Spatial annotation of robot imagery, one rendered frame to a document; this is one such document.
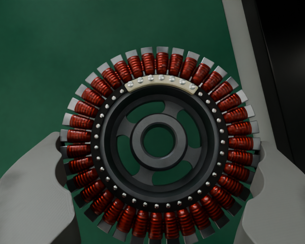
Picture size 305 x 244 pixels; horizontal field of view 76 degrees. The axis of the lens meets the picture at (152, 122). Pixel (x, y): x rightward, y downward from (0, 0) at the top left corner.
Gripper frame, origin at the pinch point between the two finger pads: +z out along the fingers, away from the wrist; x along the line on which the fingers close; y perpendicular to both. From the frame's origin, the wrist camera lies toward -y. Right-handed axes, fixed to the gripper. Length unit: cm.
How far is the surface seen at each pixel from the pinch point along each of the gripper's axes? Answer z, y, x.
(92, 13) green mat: 12.3, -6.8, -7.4
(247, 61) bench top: 10.1, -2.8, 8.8
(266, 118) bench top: 7.0, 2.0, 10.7
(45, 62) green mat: 9.4, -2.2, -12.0
